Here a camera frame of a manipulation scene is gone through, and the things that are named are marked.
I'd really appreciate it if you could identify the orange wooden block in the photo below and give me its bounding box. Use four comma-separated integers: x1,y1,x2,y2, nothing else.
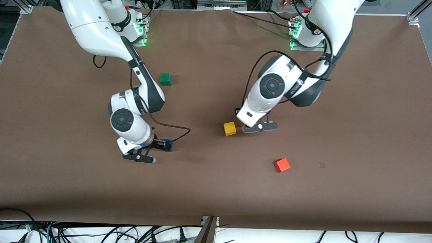
274,158,291,173

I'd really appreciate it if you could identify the brown paper table cover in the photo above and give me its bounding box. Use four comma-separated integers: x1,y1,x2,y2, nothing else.
0,7,432,233

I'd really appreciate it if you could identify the brown diagonal strut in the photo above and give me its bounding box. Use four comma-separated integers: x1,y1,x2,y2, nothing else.
193,216,217,243

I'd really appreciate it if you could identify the black cable with metal end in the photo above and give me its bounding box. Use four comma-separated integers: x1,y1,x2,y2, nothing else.
93,54,191,144

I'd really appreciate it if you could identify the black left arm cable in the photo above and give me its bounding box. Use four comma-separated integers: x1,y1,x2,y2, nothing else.
241,0,334,105

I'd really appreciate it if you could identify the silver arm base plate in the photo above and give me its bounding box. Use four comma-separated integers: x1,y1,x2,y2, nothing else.
289,19,326,52
130,10,149,47

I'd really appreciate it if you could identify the black cable across cover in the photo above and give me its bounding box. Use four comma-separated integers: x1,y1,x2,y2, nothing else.
231,9,297,29

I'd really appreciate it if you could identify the aluminium frame rail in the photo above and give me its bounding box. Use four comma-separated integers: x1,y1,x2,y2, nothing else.
197,0,247,10

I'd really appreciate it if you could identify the black looped floor cable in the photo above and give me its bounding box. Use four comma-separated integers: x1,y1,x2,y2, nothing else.
0,208,36,233

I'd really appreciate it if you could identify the aluminium frame corner profile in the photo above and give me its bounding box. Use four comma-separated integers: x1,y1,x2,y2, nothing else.
407,0,432,24

